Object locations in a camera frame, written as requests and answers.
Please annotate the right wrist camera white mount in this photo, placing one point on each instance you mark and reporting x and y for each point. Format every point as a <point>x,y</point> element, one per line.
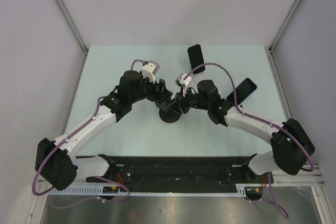
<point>184,82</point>

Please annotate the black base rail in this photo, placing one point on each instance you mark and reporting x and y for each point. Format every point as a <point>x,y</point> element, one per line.
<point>183,174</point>

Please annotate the left aluminium frame post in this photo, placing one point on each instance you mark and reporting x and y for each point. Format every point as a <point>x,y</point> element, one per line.
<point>71,25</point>

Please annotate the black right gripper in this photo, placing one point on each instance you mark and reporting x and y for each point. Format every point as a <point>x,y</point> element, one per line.
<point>180,105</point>

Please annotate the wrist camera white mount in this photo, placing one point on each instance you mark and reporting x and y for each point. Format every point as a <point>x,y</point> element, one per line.
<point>149,70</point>
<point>184,82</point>

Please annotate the right aluminium frame post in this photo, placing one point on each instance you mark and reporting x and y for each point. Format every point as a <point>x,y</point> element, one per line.
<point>284,25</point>

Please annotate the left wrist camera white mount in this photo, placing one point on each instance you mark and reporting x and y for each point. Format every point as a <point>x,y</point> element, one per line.
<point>149,70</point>

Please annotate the blue-edged phone on black stand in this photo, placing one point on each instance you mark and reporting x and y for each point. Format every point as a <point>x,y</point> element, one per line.
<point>244,90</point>

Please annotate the aluminium frame post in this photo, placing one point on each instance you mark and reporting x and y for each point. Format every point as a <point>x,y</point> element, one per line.
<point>284,25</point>
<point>71,25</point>

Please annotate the black round-base phone stand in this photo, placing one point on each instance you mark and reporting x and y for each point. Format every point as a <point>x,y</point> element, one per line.
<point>169,116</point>

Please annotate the black phone on white stand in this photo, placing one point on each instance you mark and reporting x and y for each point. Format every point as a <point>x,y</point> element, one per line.
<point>196,59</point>

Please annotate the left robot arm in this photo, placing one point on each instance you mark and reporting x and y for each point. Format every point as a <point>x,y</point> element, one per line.
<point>57,161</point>

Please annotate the white slotted cable duct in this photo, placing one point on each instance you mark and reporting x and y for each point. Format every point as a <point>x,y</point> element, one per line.
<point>107,190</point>

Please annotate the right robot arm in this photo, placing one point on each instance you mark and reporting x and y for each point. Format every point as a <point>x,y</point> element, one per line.
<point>291,147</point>

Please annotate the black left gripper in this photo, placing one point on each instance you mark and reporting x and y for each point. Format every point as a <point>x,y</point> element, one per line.
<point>154,87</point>

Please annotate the white phone stand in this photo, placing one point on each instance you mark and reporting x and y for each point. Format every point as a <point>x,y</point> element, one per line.
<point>199,76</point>

